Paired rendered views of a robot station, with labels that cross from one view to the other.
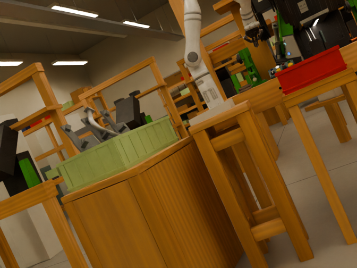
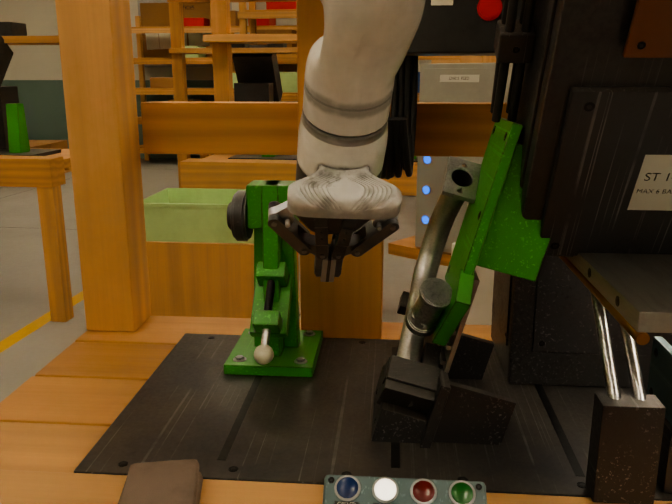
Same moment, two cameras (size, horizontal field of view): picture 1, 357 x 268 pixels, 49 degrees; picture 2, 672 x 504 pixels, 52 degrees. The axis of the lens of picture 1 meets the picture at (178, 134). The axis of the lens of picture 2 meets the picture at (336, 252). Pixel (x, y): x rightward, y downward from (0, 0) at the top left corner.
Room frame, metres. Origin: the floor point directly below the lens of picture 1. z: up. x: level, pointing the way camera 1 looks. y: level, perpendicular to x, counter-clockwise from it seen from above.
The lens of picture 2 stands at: (1.72, -0.51, 1.32)
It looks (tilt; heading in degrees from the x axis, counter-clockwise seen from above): 14 degrees down; 347
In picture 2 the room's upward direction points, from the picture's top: straight up
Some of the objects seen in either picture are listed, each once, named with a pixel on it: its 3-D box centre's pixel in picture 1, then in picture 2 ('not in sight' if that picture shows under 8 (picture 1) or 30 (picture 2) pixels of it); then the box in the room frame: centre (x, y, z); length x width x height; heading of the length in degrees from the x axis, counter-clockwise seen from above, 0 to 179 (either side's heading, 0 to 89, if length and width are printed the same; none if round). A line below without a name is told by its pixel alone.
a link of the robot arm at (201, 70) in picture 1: (196, 65); not in sight; (2.10, -0.24, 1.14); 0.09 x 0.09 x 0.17; 86
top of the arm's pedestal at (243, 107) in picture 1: (221, 116); not in sight; (2.10, -0.25, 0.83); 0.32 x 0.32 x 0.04; 75
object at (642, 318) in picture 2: (312, 21); (651, 268); (2.35, -1.02, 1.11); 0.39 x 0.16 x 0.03; 162
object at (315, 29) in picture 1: (317, 30); (609, 253); (2.57, -1.12, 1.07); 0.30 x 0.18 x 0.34; 72
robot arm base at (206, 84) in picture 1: (209, 91); not in sight; (2.10, -0.25, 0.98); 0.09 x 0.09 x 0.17; 70
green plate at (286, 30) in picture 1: (284, 25); (507, 209); (2.43, -0.88, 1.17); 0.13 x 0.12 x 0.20; 72
